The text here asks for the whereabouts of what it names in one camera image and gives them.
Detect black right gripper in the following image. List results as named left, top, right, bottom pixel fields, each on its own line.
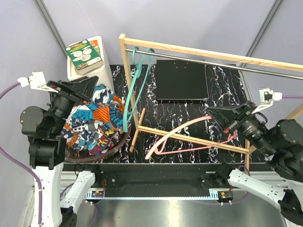
left=204, top=98, right=276, bottom=155

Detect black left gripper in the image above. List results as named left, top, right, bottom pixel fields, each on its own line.
left=48, top=74, right=99, bottom=133

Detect blue orange patterned shorts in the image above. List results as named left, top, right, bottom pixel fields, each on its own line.
left=62, top=84, right=125, bottom=152

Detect pink foam hanger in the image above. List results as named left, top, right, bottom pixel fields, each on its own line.
left=139, top=116, right=241, bottom=159

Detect teal plastic hanger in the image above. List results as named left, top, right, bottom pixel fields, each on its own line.
left=122, top=46, right=156, bottom=133

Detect comic print shorts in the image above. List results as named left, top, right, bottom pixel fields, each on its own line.
left=87, top=129, right=124, bottom=156

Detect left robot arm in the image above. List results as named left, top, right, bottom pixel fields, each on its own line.
left=19, top=72, right=102, bottom=227

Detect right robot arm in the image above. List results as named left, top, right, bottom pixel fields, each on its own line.
left=206, top=101, right=303, bottom=226

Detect white rectangular bin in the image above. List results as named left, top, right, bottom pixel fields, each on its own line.
left=65, top=36, right=114, bottom=91

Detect green box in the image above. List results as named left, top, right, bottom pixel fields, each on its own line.
left=65, top=39, right=104, bottom=74

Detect black flat panel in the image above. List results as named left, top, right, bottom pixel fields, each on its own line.
left=154, top=60, right=209, bottom=101

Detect black marble pattern mat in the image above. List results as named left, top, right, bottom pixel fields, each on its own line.
left=66, top=63, right=270, bottom=164

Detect brown translucent plastic basket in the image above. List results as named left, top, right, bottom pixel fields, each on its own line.
left=63, top=101, right=132, bottom=164

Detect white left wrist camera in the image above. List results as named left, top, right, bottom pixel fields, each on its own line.
left=17, top=71, right=54, bottom=92

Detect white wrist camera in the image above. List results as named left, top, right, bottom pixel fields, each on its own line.
left=17, top=71, right=54, bottom=92
left=252, top=88, right=283, bottom=114

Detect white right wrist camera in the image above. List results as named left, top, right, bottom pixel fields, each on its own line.
left=252, top=88, right=283, bottom=114

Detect wooden clothes rack frame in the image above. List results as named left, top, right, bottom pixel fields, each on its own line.
left=118, top=33, right=303, bottom=169

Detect chrome rack rail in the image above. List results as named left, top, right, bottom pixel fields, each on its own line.
left=125, top=48, right=303, bottom=80

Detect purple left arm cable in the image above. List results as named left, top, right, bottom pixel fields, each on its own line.
left=0, top=82, right=45, bottom=225

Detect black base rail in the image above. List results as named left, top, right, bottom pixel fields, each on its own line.
left=63, top=163, right=230, bottom=199

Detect purple floor cable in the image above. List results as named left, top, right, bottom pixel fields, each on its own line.
left=60, top=184, right=99, bottom=227

